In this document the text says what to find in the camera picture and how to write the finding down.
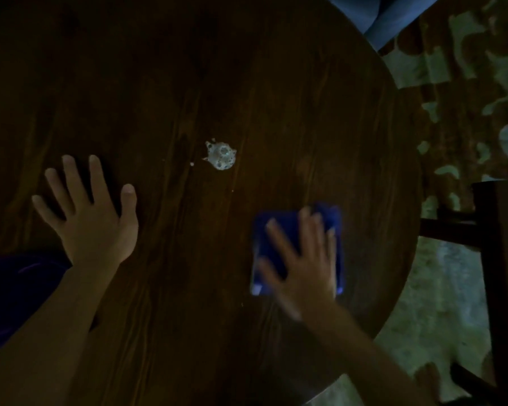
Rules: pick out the person's right little finger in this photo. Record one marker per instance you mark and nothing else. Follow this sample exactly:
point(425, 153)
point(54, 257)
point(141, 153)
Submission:
point(331, 247)

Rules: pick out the blue fabric seat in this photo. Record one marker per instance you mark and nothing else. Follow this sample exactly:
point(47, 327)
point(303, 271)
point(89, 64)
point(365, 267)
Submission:
point(385, 16)

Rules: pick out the person's left little finger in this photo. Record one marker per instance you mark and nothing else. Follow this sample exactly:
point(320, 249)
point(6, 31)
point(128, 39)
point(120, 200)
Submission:
point(44, 211)

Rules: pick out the person's right thumb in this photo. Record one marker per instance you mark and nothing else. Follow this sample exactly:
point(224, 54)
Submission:
point(269, 270)

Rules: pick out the person's right middle finger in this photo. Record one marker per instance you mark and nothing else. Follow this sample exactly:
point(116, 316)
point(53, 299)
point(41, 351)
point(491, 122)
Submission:
point(305, 232)

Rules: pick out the person's purple clothing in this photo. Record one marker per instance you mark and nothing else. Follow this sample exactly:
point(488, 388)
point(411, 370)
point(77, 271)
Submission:
point(12, 291)

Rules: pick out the white foam spill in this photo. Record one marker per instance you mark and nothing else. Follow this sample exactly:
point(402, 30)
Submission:
point(221, 155)

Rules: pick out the person's left hand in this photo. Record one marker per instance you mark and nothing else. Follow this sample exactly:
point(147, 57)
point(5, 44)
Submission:
point(93, 232)

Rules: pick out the dark wooden chair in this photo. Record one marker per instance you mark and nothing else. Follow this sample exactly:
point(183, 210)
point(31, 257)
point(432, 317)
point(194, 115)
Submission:
point(501, 270)

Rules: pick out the blue cleaning cloth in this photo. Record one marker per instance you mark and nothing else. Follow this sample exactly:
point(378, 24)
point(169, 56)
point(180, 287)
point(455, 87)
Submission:
point(260, 245)

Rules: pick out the person's bare foot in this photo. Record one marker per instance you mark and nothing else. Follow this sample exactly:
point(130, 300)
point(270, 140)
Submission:
point(427, 378)

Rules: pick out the person's right forearm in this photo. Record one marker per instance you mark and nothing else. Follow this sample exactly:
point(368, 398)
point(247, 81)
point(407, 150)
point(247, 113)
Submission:
point(364, 355)

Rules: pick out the person's right hand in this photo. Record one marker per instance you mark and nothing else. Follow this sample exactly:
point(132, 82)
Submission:
point(311, 274)

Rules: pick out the person's left forearm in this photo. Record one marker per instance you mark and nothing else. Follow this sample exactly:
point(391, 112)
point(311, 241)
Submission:
point(46, 334)

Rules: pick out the brown patterned rug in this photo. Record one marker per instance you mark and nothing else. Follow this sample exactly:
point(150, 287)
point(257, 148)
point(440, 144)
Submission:
point(461, 122)

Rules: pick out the person's left thumb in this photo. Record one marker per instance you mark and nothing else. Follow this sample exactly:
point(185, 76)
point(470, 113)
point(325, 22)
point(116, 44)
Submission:
point(129, 207)

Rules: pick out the person's left middle finger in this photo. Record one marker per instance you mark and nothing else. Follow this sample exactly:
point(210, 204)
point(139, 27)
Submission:
point(73, 177)

